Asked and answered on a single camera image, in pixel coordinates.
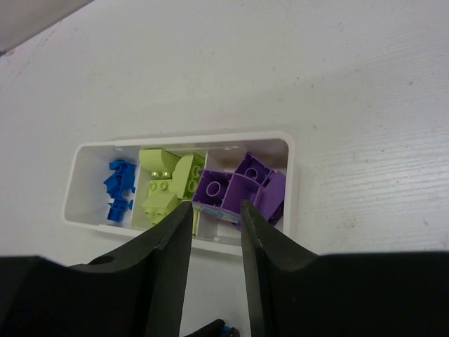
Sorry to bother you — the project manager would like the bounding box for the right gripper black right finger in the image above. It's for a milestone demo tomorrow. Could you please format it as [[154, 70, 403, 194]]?
[[241, 201, 448, 336]]

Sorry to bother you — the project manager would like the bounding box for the lime curved lego brick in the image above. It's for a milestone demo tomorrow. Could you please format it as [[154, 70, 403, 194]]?
[[170, 153, 205, 199]]

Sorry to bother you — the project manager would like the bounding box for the purple round lego piece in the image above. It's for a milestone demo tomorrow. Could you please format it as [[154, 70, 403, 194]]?
[[192, 169, 262, 224]]

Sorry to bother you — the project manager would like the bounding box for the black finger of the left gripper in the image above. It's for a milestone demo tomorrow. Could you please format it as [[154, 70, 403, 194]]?
[[191, 319, 225, 337]]

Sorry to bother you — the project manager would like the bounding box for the lime quarter-round lego brick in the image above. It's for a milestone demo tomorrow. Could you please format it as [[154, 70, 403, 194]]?
[[192, 205, 201, 237]]

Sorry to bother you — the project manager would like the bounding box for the small blue lego brick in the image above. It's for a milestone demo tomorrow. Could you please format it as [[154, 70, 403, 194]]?
[[107, 199, 133, 223], [220, 326, 240, 337]]

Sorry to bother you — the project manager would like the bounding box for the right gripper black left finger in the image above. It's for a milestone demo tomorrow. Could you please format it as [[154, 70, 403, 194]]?
[[1, 201, 193, 336]]

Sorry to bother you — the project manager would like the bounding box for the white three-compartment tray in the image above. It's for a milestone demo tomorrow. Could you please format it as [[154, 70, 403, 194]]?
[[62, 131, 294, 255]]

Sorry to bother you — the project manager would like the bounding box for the large blue arch lego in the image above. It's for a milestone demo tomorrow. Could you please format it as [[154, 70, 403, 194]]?
[[103, 159, 136, 200]]

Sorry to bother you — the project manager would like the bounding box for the purple curved lego brick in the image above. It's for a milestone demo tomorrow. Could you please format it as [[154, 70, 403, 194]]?
[[236, 152, 286, 226]]

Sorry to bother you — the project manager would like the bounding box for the lime curved lego slope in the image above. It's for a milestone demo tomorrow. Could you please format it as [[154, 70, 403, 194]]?
[[139, 149, 180, 173]]

